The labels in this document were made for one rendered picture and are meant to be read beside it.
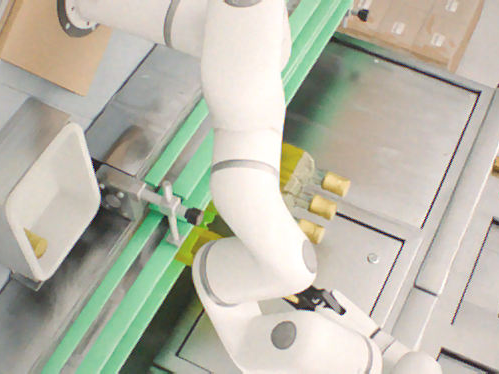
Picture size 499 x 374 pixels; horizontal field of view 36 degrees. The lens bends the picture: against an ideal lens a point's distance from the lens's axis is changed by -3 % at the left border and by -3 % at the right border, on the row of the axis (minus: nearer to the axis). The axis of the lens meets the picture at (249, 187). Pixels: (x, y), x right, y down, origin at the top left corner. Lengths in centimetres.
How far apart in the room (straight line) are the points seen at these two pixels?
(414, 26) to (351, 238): 381
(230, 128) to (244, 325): 26
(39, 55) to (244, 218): 39
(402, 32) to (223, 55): 433
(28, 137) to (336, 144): 79
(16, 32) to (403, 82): 104
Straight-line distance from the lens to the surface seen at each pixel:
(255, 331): 101
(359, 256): 151
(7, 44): 105
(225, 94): 89
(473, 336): 151
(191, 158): 130
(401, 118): 177
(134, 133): 132
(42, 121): 113
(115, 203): 130
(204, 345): 142
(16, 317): 129
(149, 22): 107
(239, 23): 93
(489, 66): 622
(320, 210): 140
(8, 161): 110
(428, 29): 527
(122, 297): 129
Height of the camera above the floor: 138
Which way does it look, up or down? 15 degrees down
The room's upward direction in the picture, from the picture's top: 113 degrees clockwise
